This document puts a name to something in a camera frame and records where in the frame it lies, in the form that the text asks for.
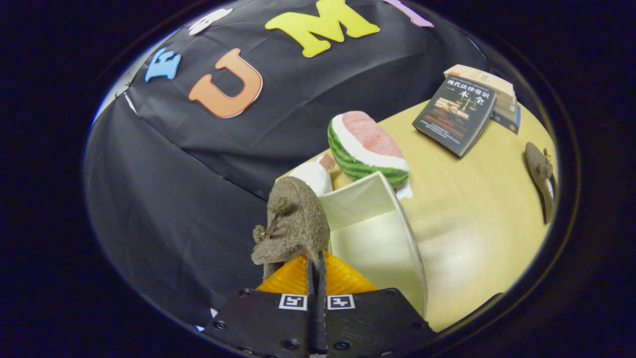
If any white spine book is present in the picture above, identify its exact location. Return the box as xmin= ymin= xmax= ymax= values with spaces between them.
xmin=494 ymin=92 xmax=518 ymax=117

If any grey fabric storage box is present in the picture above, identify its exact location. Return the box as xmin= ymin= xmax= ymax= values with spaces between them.
xmin=318 ymin=172 xmax=429 ymax=319

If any brown fuzzy slipper shoe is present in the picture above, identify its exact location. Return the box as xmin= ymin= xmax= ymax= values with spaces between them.
xmin=524 ymin=142 xmax=557 ymax=224
xmin=250 ymin=176 xmax=331 ymax=281

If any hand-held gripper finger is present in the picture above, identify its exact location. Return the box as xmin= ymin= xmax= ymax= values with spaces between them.
xmin=201 ymin=253 xmax=318 ymax=358
xmin=317 ymin=251 xmax=438 ymax=358

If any tan cover book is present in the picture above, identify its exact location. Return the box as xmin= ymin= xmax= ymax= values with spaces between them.
xmin=444 ymin=64 xmax=517 ymax=105

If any watermelon slice plush toy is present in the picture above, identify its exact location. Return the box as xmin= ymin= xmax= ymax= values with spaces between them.
xmin=327 ymin=110 xmax=414 ymax=200

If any black backdrop cloth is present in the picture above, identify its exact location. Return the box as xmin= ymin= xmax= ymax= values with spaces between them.
xmin=84 ymin=0 xmax=490 ymax=329

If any blue cover book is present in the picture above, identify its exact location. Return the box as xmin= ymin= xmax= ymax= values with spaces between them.
xmin=489 ymin=104 xmax=521 ymax=135

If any black paperback book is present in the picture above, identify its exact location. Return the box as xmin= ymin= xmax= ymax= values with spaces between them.
xmin=412 ymin=78 xmax=497 ymax=159

